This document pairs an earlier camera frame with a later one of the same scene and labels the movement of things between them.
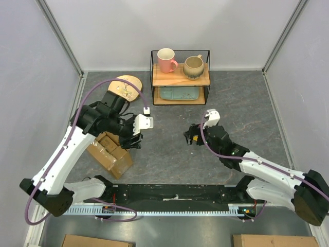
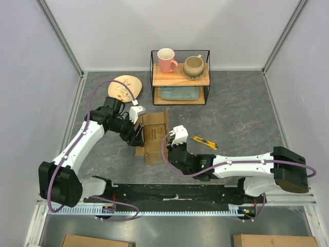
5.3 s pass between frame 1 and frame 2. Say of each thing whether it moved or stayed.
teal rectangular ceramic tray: stayed
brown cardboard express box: moved
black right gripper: moved
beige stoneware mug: stayed
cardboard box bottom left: stayed
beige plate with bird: stayed
